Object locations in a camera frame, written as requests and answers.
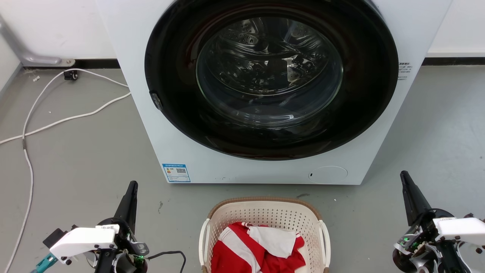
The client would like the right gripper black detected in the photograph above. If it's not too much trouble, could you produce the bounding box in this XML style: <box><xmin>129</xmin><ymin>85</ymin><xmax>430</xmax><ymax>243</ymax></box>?
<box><xmin>392</xmin><ymin>170</ymin><xmax>456</xmax><ymax>273</ymax></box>

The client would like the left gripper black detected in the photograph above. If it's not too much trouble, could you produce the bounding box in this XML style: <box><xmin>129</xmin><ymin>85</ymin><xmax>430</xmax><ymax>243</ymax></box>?
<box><xmin>95</xmin><ymin>180</ymin><xmax>150</xmax><ymax>273</ymax></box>

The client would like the cream perforated laundry basket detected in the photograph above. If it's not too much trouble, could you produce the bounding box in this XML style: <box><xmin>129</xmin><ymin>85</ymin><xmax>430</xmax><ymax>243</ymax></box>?
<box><xmin>199</xmin><ymin>197</ymin><xmax>331</xmax><ymax>273</ymax></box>

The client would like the blue energy label sticker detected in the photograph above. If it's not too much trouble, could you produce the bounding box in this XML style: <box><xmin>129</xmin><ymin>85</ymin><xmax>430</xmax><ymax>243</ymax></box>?
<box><xmin>162</xmin><ymin>163</ymin><xmax>191</xmax><ymax>183</ymax></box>

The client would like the round white filter cover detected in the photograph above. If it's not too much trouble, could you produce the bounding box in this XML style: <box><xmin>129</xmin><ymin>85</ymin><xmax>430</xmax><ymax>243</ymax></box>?
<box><xmin>308</xmin><ymin>166</ymin><xmax>348</xmax><ymax>185</ymax></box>

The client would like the black round washer door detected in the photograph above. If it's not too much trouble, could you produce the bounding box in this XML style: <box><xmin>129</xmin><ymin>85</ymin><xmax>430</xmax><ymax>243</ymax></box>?
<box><xmin>144</xmin><ymin>0</ymin><xmax>399</xmax><ymax>161</ymax></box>

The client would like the teal connector clip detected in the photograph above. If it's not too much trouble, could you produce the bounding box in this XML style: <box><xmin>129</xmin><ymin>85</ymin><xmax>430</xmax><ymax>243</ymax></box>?
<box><xmin>31</xmin><ymin>253</ymin><xmax>59</xmax><ymax>273</ymax></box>

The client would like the red and white garment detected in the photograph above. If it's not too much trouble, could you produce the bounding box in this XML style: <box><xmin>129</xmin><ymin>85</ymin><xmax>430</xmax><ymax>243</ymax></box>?
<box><xmin>211</xmin><ymin>222</ymin><xmax>307</xmax><ymax>273</ymax></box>

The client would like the black text warning sticker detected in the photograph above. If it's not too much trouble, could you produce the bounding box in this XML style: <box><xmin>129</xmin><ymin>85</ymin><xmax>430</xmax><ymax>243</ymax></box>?
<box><xmin>397</xmin><ymin>62</ymin><xmax>413</xmax><ymax>81</ymax></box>

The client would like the white front-load washing machine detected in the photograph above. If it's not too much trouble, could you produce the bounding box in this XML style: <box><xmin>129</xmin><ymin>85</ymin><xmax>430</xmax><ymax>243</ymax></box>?
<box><xmin>97</xmin><ymin>0</ymin><xmax>454</xmax><ymax>185</ymax></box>

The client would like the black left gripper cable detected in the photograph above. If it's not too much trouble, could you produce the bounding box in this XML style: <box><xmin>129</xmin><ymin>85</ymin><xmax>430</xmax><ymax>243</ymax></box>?
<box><xmin>146</xmin><ymin>251</ymin><xmax>187</xmax><ymax>273</ymax></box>

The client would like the thick white power cable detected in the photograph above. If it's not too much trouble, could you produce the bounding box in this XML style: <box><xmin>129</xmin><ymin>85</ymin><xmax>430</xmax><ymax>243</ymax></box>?
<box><xmin>0</xmin><ymin>92</ymin><xmax>131</xmax><ymax>145</ymax></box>

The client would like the thin white cable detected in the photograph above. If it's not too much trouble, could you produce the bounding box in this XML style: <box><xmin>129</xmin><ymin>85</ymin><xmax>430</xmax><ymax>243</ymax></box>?
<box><xmin>3</xmin><ymin>68</ymin><xmax>130</xmax><ymax>273</ymax></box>

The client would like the grey wall pipe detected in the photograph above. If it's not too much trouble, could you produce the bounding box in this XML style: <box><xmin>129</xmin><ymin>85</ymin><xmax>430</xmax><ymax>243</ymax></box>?
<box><xmin>0</xmin><ymin>15</ymin><xmax>76</xmax><ymax>67</ymax></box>

